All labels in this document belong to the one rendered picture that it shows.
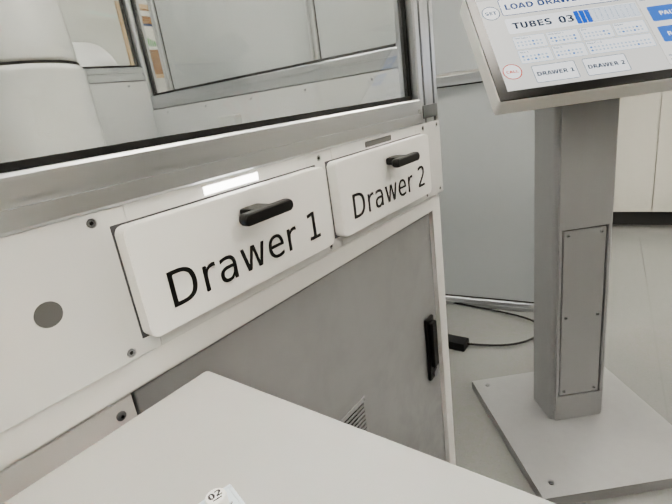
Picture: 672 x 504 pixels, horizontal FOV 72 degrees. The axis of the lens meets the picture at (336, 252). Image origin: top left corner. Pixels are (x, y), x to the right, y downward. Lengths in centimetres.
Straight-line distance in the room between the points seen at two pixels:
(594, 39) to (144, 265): 105
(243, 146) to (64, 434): 33
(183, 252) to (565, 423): 130
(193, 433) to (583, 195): 109
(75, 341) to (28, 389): 5
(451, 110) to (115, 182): 176
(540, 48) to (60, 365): 106
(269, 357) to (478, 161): 161
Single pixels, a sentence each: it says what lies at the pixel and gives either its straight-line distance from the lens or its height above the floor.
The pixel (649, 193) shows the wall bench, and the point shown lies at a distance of 341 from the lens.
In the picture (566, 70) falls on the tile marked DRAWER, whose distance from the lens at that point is 115.
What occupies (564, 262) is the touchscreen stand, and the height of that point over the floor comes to 53.
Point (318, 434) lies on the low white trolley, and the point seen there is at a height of 76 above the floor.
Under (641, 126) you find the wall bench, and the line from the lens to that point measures 333.
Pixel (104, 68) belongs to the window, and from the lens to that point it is 49.
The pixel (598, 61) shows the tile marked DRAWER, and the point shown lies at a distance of 120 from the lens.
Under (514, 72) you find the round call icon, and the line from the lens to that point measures 111.
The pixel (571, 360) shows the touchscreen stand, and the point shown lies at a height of 24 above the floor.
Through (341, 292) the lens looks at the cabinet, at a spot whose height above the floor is 72.
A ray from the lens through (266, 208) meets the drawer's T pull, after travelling 49.
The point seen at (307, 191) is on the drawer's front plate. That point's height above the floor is 90.
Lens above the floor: 101
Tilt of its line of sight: 18 degrees down
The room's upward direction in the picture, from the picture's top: 8 degrees counter-clockwise
